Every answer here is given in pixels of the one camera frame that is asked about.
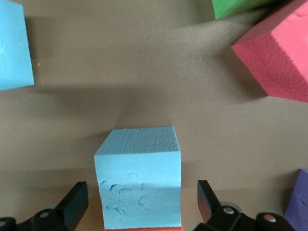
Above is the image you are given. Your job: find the green foam cube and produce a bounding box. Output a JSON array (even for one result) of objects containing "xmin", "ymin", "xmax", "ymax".
[{"xmin": 211, "ymin": 0, "xmax": 289, "ymax": 20}]

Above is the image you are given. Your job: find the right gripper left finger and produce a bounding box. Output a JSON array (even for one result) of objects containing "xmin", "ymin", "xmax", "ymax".
[{"xmin": 0, "ymin": 181, "xmax": 89, "ymax": 231}]

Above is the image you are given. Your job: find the red foam cube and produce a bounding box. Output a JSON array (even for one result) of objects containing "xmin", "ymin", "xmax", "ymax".
[{"xmin": 231, "ymin": 0, "xmax": 308, "ymax": 103}]

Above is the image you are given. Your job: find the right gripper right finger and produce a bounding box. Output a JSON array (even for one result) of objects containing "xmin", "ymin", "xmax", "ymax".
[{"xmin": 192, "ymin": 180, "xmax": 295, "ymax": 231}]

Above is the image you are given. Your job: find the purple foam cube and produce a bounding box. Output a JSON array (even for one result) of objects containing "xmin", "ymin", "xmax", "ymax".
[{"xmin": 284, "ymin": 168, "xmax": 308, "ymax": 231}]

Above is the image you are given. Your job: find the orange foam cube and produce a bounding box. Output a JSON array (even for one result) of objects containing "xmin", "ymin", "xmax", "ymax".
[{"xmin": 103, "ymin": 226, "xmax": 184, "ymax": 231}]

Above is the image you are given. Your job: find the brown table mat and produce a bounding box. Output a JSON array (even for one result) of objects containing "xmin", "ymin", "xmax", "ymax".
[{"xmin": 0, "ymin": 0, "xmax": 308, "ymax": 231}]

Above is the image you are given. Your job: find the light blue foam cube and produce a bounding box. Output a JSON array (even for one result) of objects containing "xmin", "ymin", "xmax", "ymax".
[
  {"xmin": 94, "ymin": 126, "xmax": 181, "ymax": 230},
  {"xmin": 0, "ymin": 0, "xmax": 35, "ymax": 91}
]

